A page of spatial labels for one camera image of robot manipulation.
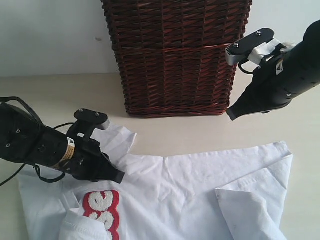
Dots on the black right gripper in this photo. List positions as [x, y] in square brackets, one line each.
[267, 91]

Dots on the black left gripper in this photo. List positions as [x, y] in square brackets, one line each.
[75, 153]

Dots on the white t-shirt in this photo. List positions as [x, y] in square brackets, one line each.
[236, 194]

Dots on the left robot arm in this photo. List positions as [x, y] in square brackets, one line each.
[24, 139]

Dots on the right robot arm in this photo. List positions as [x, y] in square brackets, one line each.
[302, 64]

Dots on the dark brown wicker basket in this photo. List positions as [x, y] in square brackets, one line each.
[171, 54]

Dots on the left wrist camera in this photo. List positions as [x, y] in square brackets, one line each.
[87, 121]

